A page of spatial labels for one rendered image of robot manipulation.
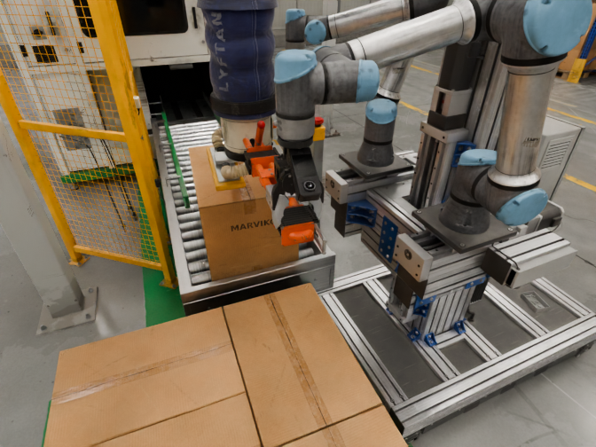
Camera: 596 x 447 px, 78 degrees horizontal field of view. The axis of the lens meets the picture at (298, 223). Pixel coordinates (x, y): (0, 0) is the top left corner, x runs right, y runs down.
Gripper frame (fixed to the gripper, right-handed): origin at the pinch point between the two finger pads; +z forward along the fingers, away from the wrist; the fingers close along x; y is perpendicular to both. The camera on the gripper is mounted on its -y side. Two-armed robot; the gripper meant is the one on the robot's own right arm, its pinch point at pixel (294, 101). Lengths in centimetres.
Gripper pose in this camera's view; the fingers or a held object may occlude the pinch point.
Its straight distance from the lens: 169.6
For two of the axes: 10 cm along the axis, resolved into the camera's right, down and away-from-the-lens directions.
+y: 2.9, 5.5, -7.9
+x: 9.6, -1.6, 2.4
